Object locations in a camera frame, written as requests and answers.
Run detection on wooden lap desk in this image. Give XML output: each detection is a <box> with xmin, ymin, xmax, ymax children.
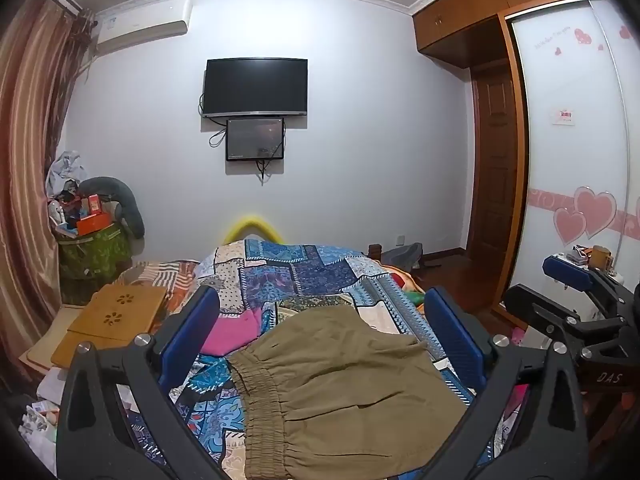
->
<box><xmin>50</xmin><ymin>283</ymin><xmax>167</xmax><ymax>369</ymax></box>

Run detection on small black wall monitor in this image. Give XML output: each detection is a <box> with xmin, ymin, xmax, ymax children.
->
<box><xmin>225</xmin><ymin>117</ymin><xmax>286</xmax><ymax>162</ymax></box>

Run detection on wooden wardrobe with heart doors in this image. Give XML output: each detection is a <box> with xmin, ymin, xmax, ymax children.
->
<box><xmin>411</xmin><ymin>0</ymin><xmax>640</xmax><ymax>331</ymax></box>

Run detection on pile of papers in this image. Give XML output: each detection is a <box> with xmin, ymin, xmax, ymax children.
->
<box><xmin>19</xmin><ymin>366</ymin><xmax>67</xmax><ymax>457</ymax></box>

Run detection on orange striped sheet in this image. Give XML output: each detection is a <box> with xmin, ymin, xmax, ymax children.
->
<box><xmin>116</xmin><ymin>259</ymin><xmax>202</xmax><ymax>313</ymax></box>

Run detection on khaki pants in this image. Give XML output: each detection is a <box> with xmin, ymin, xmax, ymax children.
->
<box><xmin>227</xmin><ymin>305</ymin><xmax>483</xmax><ymax>480</ymax></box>

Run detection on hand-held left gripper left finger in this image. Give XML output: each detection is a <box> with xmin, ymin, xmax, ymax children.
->
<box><xmin>56</xmin><ymin>285</ymin><xmax>227</xmax><ymax>480</ymax></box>

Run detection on yellow foam tube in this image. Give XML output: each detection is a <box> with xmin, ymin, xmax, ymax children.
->
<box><xmin>222</xmin><ymin>213</ymin><xmax>284</xmax><ymax>247</ymax></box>

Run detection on crumpled white cloth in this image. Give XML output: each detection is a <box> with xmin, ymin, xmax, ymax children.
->
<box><xmin>46</xmin><ymin>151</ymin><xmax>89</xmax><ymax>197</ymax></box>

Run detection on white air conditioner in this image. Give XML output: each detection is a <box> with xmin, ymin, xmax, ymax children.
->
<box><xmin>94</xmin><ymin>0</ymin><xmax>194</xmax><ymax>57</ymax></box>

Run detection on pink cloth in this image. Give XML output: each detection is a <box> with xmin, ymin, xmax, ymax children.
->
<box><xmin>201</xmin><ymin>307</ymin><xmax>264</xmax><ymax>357</ymax></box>

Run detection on grey pillow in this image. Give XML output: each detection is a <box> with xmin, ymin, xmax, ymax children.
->
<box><xmin>77</xmin><ymin>176</ymin><xmax>146</xmax><ymax>239</ymax></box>

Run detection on blue patchwork blanket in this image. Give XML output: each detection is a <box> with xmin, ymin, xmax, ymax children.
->
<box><xmin>127</xmin><ymin>239</ymin><xmax>501</xmax><ymax>480</ymax></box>

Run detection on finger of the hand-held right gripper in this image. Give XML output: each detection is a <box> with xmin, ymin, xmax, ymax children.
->
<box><xmin>502</xmin><ymin>284</ymin><xmax>621</xmax><ymax>346</ymax></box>
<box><xmin>544</xmin><ymin>255</ymin><xmax>609</xmax><ymax>294</ymax></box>

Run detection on brown wooden door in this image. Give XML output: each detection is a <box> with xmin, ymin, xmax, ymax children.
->
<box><xmin>470</xmin><ymin>59</ymin><xmax>519</xmax><ymax>307</ymax></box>

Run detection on orange box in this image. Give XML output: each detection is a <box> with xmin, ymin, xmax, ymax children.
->
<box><xmin>76</xmin><ymin>212</ymin><xmax>111</xmax><ymax>236</ymax></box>

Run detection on wall-mounted black television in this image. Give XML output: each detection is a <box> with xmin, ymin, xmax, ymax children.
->
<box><xmin>200</xmin><ymin>57</ymin><xmax>309</xmax><ymax>119</ymax></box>

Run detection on grey bag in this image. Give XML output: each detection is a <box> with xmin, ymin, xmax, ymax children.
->
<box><xmin>381</xmin><ymin>242</ymin><xmax>424</xmax><ymax>271</ymax></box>

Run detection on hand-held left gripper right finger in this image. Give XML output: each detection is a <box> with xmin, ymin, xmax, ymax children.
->
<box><xmin>424</xmin><ymin>287</ymin><xmax>589</xmax><ymax>480</ymax></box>

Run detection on striped brown curtain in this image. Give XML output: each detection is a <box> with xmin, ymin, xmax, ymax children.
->
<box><xmin>0</xmin><ymin>0</ymin><xmax>97</xmax><ymax>396</ymax></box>

